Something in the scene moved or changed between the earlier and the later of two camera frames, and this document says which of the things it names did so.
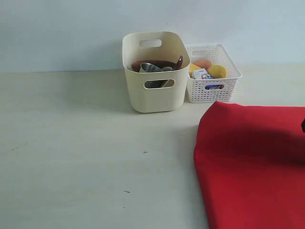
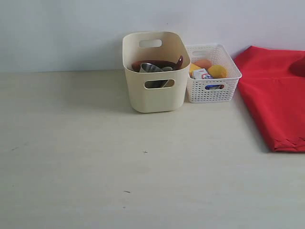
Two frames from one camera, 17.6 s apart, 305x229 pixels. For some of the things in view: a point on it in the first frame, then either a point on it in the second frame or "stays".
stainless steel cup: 147,67 stays
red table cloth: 249,163 → 272,81
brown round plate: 136,66 stays
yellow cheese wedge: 193,67 stays
